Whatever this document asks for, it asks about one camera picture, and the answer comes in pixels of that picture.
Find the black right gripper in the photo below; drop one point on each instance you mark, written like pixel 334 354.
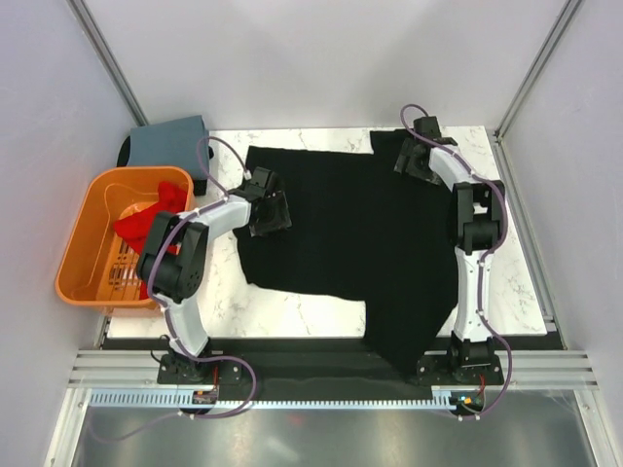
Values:
pixel 409 151

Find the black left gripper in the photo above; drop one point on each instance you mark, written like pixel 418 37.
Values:
pixel 281 219

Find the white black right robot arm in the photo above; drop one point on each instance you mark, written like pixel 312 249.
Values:
pixel 477 225

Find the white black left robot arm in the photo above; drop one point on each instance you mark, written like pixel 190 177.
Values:
pixel 172 265

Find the red t shirt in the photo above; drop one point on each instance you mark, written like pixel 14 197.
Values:
pixel 130 235

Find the folded grey blue t shirt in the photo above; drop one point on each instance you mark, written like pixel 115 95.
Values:
pixel 181 143

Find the orange plastic basket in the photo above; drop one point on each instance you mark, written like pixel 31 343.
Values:
pixel 98 268

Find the aluminium base extrusion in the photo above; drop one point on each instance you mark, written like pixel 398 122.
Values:
pixel 531 369

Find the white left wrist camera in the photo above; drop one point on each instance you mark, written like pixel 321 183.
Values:
pixel 261 184

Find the black mounting rail plate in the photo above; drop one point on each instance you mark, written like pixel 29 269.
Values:
pixel 329 368

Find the aluminium frame post right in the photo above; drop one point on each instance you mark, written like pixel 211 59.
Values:
pixel 550 44

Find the aluminium frame post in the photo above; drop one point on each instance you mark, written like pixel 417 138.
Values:
pixel 86 20
pixel 550 44

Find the white slotted cable duct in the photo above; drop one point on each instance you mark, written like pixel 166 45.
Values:
pixel 194 399

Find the aluminium frame post left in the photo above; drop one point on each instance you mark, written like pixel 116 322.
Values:
pixel 86 20

